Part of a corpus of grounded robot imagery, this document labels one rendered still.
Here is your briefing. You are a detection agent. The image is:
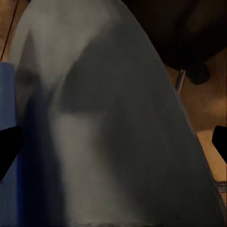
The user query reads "folder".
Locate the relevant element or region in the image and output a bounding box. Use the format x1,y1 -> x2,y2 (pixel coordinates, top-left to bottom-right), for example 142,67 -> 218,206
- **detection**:
0,61 -> 23,227

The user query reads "swivel chair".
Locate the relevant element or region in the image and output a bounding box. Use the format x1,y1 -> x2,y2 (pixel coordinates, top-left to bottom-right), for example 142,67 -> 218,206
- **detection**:
7,0 -> 227,227

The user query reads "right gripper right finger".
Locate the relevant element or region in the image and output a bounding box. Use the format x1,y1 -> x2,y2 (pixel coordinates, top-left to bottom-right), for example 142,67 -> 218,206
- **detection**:
212,126 -> 227,164

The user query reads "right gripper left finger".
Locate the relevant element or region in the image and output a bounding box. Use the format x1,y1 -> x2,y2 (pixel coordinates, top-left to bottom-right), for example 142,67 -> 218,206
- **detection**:
0,126 -> 25,183

